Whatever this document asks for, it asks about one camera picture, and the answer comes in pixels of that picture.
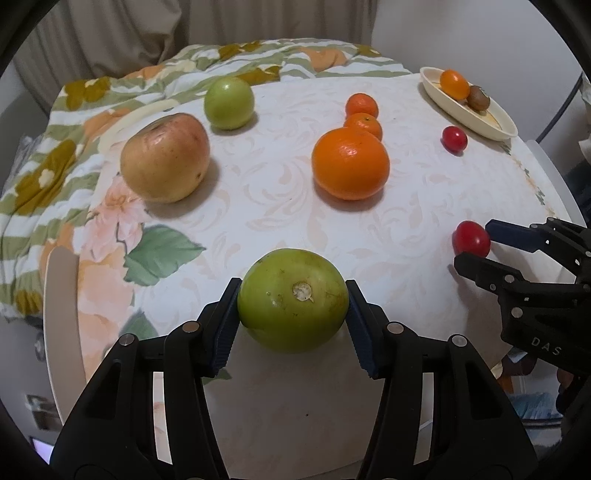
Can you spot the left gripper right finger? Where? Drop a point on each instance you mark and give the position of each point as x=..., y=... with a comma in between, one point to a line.
x=442, y=413

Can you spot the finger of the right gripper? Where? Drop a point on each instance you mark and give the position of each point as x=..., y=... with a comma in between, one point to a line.
x=503, y=280
x=526, y=238

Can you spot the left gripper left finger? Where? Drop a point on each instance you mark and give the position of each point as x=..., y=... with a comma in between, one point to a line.
x=144, y=415

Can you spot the small red cherry tomato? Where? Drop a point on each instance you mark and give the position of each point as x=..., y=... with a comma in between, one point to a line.
x=454, y=139

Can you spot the brown kiwi with sticker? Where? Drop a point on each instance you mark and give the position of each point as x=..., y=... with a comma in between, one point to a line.
x=477, y=99

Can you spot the large orange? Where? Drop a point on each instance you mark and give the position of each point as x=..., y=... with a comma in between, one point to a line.
x=454, y=85
x=350, y=164

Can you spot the small mandarin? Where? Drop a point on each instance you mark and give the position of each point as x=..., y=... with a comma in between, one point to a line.
x=361, y=103
x=365, y=122

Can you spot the large yellow-red apple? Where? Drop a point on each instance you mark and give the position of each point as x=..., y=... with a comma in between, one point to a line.
x=166, y=160

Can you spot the small green apple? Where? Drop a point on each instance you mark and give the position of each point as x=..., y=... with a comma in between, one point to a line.
x=229, y=103

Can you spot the glowing screen device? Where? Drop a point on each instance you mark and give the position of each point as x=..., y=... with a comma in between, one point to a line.
x=43, y=449

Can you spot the cream oval plate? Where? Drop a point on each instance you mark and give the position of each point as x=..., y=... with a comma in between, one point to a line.
x=495, y=124

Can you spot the striped floral quilt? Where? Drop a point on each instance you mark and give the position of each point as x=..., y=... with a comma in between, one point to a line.
x=54, y=201

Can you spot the beige curtain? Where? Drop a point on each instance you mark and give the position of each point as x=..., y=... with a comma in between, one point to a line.
x=89, y=39

